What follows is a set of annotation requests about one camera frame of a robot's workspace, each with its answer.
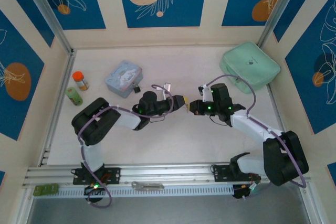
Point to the small dark padlock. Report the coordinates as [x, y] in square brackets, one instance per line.
[136, 89]

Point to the green cylindrical bottle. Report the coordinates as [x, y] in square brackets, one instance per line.
[74, 97]

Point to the green terminal block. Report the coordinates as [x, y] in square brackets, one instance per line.
[46, 189]

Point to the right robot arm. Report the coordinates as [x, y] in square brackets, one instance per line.
[283, 161]

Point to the pastel cartoon bunny tin box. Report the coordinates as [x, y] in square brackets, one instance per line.
[123, 77]

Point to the aluminium frame rail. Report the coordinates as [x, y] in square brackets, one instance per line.
[170, 172]

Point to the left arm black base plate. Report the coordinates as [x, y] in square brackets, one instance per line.
[113, 175]

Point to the mint green zipper pouch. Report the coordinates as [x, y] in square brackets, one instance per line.
[249, 64]

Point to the orange-lid spice bottle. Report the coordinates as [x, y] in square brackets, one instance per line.
[81, 81]

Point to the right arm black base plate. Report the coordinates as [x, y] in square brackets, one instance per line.
[221, 173]

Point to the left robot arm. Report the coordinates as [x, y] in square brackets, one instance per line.
[92, 121]

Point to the aluminium frame post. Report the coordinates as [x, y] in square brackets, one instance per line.
[47, 9]
[279, 9]

